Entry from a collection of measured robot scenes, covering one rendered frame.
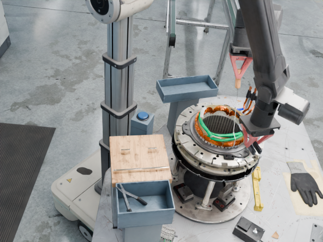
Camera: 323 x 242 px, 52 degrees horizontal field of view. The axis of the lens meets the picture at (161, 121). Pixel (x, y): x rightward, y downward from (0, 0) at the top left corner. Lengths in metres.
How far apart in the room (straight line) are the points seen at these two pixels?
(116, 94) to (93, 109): 1.48
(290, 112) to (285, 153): 0.82
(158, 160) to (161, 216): 0.19
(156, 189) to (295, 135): 0.94
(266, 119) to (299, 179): 0.70
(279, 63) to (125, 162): 0.57
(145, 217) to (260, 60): 0.55
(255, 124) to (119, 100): 0.68
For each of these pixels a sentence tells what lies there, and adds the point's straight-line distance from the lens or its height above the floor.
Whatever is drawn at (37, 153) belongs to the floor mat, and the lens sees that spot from 2.58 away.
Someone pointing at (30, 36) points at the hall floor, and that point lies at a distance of 3.94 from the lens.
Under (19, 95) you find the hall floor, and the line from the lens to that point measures 3.12.
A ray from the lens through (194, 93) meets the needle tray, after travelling 1.42.
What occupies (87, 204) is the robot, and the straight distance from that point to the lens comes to 1.97.
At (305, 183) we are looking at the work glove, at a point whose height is 0.80.
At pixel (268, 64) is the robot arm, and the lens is 0.79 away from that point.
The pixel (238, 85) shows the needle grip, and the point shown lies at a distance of 1.08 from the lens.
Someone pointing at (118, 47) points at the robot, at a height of 1.24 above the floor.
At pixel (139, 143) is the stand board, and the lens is 1.16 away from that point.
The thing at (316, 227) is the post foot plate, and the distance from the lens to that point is 1.49.
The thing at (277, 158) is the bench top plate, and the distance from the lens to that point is 1.66.
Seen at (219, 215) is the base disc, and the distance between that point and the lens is 1.35.
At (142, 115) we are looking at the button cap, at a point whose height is 1.04.
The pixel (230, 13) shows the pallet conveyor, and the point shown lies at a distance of 2.90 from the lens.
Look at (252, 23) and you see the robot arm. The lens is 0.74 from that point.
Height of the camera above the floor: 1.92
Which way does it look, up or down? 43 degrees down
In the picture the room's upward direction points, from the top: 8 degrees clockwise
